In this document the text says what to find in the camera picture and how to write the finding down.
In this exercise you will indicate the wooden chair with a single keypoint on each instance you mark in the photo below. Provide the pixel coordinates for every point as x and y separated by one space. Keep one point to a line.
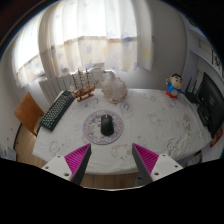
28 111

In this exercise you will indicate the white wall shelf unit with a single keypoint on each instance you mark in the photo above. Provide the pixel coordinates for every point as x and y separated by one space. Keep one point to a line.
203 50

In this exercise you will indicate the black box device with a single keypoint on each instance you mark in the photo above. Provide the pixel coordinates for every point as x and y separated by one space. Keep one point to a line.
204 115

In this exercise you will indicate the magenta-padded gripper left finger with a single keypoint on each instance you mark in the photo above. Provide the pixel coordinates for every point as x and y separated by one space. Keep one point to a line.
55 165

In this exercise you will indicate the black computer mouse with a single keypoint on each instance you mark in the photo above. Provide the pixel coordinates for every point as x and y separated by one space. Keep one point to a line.
107 126

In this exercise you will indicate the large white conch shell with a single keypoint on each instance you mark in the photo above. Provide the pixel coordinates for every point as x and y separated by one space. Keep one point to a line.
115 89

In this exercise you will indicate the wooden model sailing ship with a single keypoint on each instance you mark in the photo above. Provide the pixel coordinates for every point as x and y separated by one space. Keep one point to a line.
84 91

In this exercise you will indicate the red flat item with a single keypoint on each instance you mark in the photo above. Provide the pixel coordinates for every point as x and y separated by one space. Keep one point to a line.
216 137

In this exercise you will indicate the white star-print curtain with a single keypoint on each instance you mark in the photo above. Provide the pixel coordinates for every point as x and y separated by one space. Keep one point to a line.
96 33

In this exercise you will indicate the black keyboard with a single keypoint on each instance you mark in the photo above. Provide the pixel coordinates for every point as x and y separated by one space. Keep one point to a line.
56 110

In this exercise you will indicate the white printed tablecloth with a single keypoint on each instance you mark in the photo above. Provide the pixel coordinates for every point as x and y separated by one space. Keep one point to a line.
156 126

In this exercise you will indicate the cartoon boy figurine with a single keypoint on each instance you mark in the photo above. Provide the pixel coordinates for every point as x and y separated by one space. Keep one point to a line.
174 86

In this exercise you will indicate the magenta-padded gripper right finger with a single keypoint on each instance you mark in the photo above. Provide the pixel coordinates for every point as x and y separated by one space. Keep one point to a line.
164 165

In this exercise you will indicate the black monitor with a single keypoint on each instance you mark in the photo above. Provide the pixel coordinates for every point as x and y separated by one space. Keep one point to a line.
213 103

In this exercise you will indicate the black router with antennas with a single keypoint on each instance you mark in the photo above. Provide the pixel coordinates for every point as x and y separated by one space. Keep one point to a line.
192 97

